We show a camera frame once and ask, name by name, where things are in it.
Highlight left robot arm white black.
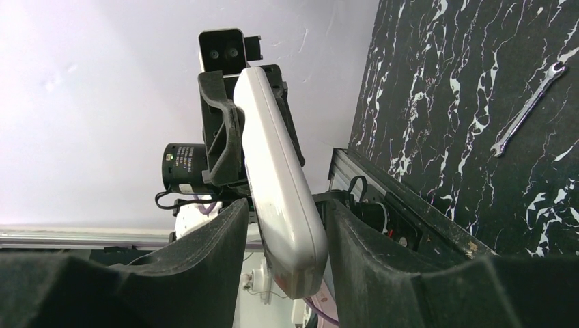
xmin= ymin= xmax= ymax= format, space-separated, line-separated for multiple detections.
xmin=162 ymin=71 xmax=251 ymax=204

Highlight aluminium frame rail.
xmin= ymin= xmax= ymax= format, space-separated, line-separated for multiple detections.
xmin=329 ymin=148 xmax=365 ymax=190

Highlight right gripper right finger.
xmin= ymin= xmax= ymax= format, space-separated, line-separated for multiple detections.
xmin=326 ymin=200 xmax=578 ymax=327

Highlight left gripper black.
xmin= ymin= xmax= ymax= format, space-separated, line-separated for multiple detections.
xmin=197 ymin=64 xmax=306 ymax=188

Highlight white remote control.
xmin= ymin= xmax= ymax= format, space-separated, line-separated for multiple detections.
xmin=234 ymin=66 xmax=328 ymax=299

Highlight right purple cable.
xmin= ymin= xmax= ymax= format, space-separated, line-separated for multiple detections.
xmin=302 ymin=296 xmax=340 ymax=328

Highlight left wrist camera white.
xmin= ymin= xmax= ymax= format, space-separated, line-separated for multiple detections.
xmin=198 ymin=28 xmax=263 ymax=75

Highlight silver open-end wrench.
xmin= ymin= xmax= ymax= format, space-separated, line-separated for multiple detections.
xmin=490 ymin=61 xmax=567 ymax=158

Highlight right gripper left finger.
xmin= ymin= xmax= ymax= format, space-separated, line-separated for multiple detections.
xmin=1 ymin=199 xmax=249 ymax=327

